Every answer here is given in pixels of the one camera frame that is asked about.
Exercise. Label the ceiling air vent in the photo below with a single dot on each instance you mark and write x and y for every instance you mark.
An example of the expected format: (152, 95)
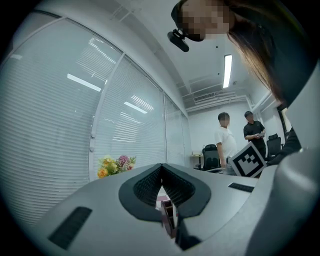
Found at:
(204, 97)

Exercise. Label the long ceiling light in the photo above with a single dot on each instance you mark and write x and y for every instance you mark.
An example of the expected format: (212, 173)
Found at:
(227, 71)

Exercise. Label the black office chair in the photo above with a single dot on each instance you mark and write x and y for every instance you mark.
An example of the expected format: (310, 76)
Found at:
(273, 146)
(211, 156)

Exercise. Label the colourful flower bouquet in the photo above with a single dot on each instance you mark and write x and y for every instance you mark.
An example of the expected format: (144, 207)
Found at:
(115, 163)

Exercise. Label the person's right forearm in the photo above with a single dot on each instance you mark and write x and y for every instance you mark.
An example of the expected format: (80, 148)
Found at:
(290, 147)

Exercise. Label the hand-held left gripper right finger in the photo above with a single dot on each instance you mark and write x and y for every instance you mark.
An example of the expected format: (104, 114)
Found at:
(215, 200)

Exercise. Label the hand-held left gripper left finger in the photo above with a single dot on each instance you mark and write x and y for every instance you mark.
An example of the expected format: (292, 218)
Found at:
(100, 215)

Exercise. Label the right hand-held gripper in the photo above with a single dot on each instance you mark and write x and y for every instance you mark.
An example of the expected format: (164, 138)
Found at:
(248, 161)

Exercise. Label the black head-worn camera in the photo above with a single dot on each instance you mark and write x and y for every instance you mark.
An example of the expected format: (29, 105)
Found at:
(178, 41)

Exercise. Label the light wooden side table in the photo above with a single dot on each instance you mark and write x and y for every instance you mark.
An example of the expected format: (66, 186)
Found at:
(197, 156)

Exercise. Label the person's torso in black top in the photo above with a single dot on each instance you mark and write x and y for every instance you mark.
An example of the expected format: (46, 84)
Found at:
(295, 62)

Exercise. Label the white slatted window blinds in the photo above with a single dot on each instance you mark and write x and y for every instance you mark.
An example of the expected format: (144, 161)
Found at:
(62, 112)

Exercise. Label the person's head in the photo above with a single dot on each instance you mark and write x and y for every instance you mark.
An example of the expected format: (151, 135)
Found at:
(207, 17)

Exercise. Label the dark brown organizer box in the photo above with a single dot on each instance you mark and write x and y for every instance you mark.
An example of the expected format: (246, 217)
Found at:
(168, 217)

